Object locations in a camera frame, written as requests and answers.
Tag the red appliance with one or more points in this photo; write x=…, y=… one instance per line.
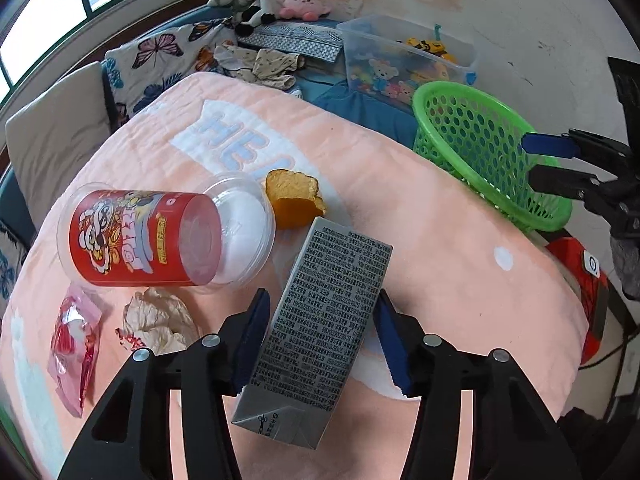
x=575, y=280

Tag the orange peel piece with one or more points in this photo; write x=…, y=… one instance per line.
x=292, y=200

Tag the pink snack packet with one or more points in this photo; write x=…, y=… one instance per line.
x=75, y=350

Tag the grey milk carton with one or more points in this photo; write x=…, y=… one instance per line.
x=320, y=320

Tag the beige paper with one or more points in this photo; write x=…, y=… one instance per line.
x=155, y=317

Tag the clear cup with red label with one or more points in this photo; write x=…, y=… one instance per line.
x=145, y=235

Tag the black and white patterned mat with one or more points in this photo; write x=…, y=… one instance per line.
x=300, y=40

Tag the beige patterned cloth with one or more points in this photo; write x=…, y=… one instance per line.
x=270, y=67

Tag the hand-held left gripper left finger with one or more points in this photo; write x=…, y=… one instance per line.
x=252, y=330

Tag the pink plush toy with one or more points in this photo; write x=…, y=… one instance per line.
x=305, y=6

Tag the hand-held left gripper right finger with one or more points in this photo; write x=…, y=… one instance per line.
x=395, y=345

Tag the clear plastic storage box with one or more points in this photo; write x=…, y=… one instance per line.
x=370, y=45

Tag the yellow toy vehicle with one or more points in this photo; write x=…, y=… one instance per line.
x=430, y=47

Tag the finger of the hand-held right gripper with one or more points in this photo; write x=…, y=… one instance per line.
x=560, y=180
x=547, y=145

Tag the grey pillow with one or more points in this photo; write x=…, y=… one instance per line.
x=55, y=125

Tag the person's right forearm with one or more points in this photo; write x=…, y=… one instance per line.
x=627, y=265

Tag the green plastic basket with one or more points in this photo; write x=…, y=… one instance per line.
x=465, y=130

